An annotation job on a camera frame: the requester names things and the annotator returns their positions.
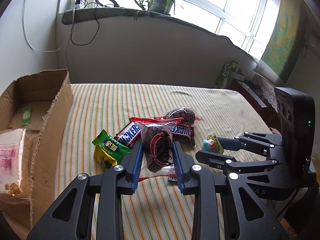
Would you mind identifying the dried fruit bag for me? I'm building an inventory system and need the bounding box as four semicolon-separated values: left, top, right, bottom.
155;107;204;126
130;117;181;178

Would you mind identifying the Snickers bar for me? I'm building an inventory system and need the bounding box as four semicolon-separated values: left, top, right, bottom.
114;122;141;148
172;125;196;147

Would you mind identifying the yellow candy bag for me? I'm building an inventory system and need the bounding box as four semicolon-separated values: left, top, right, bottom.
94;146;118;172

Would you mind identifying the green candy bag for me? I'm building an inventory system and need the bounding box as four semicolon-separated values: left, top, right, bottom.
92;129;132;164

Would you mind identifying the cardboard box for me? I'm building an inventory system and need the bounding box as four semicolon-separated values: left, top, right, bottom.
1;69;73;239

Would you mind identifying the green square candy packet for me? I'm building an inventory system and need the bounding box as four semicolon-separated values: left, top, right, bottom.
21;106;32;126

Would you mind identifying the packaged sliced bread loaf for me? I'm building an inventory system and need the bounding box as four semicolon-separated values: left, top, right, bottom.
1;128;31;203

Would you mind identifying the green blue egg toy pack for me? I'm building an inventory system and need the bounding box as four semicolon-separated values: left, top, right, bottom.
202;134;224;154

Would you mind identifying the striped tablecloth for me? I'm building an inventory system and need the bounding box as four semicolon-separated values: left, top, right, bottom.
55;84;269;239

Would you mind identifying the white lace cloth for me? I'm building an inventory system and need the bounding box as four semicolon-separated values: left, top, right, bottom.
252;74;278;112

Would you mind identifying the red storage box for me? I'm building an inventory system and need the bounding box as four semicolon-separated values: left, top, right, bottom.
229;80;280;128

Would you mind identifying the green printed bag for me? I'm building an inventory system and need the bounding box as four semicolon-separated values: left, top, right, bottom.
213;61;246;89

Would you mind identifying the potted spider plant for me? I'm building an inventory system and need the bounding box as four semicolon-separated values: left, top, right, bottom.
133;0;176;22

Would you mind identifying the white power strip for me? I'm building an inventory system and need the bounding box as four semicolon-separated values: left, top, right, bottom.
71;0;82;9

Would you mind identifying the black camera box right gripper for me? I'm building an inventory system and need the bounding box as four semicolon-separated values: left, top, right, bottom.
274;87;315;173

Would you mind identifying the wall map poster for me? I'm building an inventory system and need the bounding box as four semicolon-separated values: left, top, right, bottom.
254;0;308;86

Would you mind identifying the black cable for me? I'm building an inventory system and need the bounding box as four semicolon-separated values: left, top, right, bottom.
65;0;101;69

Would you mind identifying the white cable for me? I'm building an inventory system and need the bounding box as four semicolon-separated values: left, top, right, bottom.
22;0;68;53

